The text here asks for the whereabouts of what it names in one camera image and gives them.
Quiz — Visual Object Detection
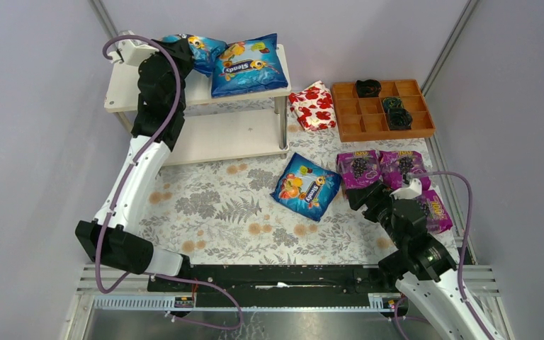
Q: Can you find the blue Slendy candy bag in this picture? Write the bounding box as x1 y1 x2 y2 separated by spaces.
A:
270 153 342 222
161 33 227 77

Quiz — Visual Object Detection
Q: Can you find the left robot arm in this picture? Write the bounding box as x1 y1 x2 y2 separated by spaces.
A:
75 38 194 276

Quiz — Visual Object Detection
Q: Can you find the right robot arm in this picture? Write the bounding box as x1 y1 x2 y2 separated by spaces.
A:
346 178 502 339

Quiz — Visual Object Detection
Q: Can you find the purple grape candy bag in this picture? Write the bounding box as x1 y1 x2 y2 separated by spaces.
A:
379 151 426 189
336 150 382 189
415 190 453 234

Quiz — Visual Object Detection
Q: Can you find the blue candy bag on shelf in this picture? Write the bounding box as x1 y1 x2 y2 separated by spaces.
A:
211 33 288 98

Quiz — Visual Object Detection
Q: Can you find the white two-tier shelf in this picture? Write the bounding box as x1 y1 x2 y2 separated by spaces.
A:
104 44 291 166

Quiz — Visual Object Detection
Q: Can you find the wooden compartment tray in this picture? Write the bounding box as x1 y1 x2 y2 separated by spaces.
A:
331 79 436 142

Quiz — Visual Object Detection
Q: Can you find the black coiled item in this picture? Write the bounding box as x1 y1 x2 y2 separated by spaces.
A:
355 79 382 98
386 108 413 130

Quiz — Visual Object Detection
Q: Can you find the red floral white pouch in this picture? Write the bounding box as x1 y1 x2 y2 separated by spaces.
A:
288 81 337 131

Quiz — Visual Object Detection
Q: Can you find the dark green coiled item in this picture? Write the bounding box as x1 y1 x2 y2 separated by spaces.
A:
381 96 404 113

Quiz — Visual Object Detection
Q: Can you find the floral table mat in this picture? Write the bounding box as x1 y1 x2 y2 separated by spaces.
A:
105 98 456 266

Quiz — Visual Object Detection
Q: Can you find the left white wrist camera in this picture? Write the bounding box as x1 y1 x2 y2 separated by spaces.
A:
108 39 158 67

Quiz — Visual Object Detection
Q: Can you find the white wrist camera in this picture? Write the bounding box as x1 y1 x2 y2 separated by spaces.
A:
108 39 158 67
390 178 423 200

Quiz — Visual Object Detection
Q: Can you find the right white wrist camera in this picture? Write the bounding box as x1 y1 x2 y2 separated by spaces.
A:
390 178 423 200

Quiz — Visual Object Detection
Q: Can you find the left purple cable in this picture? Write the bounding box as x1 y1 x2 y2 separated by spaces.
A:
94 35 245 332

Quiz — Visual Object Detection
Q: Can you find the purple cable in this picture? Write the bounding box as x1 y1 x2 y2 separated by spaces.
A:
405 171 496 340
94 35 245 332

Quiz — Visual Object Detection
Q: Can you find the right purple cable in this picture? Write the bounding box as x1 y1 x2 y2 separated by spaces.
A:
405 171 496 340

